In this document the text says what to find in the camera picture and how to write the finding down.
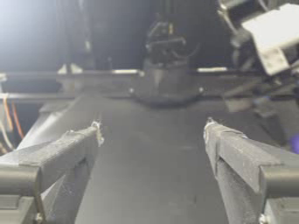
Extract black metal frame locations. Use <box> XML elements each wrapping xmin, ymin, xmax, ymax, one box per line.
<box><xmin>0</xmin><ymin>62</ymin><xmax>299</xmax><ymax>103</ymax></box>

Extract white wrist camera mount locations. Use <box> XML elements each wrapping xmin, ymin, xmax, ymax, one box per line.
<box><xmin>240</xmin><ymin>3</ymin><xmax>299</xmax><ymax>77</ymax></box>

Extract purple toy eggplant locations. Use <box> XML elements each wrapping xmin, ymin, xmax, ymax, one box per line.
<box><xmin>288</xmin><ymin>133</ymin><xmax>299</xmax><ymax>155</ymax></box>

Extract orange cable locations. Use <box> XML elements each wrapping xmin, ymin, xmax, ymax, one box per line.
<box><xmin>1</xmin><ymin>95</ymin><xmax>14</xmax><ymax>133</ymax></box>
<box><xmin>9</xmin><ymin>100</ymin><xmax>25</xmax><ymax>140</ymax></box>

